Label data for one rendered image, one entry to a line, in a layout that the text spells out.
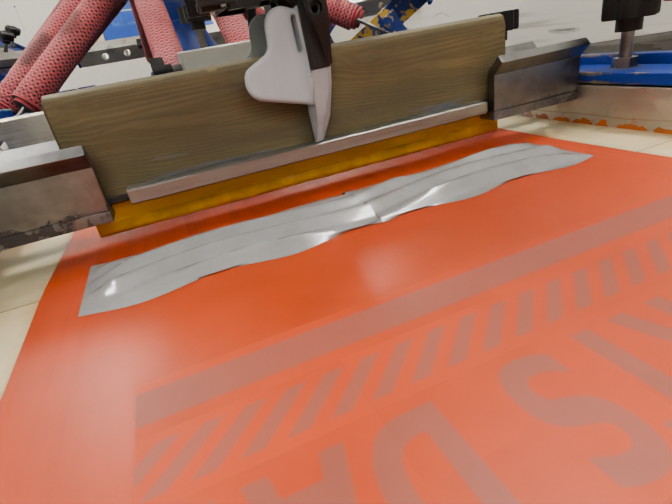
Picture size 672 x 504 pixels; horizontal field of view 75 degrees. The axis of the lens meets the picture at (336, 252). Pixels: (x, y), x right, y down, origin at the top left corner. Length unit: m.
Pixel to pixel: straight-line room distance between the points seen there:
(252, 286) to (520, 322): 0.13
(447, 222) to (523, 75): 0.20
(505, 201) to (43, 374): 0.26
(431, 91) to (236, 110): 0.16
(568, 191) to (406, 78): 0.16
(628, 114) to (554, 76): 0.07
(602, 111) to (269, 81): 0.30
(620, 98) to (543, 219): 0.21
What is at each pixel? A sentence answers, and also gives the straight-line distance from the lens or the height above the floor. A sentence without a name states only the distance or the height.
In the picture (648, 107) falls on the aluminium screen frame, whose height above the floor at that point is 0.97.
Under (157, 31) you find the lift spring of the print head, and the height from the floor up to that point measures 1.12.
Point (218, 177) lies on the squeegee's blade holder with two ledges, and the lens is 0.33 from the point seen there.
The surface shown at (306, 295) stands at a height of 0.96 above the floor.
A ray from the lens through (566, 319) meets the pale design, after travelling 0.19.
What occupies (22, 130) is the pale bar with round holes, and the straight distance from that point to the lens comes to 0.58.
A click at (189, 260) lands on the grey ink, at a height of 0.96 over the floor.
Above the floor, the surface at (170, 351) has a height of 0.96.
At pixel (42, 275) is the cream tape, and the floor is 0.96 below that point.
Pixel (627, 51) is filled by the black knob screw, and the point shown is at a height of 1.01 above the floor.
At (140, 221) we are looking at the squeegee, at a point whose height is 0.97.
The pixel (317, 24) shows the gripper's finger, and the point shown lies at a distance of 0.32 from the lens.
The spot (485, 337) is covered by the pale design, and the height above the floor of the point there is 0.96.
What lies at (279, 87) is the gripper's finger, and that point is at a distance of 0.33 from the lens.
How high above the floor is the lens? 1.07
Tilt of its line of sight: 26 degrees down
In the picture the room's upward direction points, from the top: 10 degrees counter-clockwise
